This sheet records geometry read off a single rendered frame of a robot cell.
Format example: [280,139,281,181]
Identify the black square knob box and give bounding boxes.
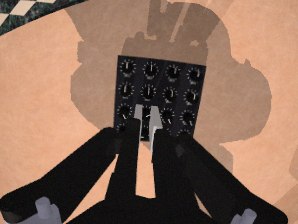
[113,55,206,142]

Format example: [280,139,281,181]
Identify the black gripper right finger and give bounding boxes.
[149,106,288,224]

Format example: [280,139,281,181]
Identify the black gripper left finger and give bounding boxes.
[0,104,142,224]

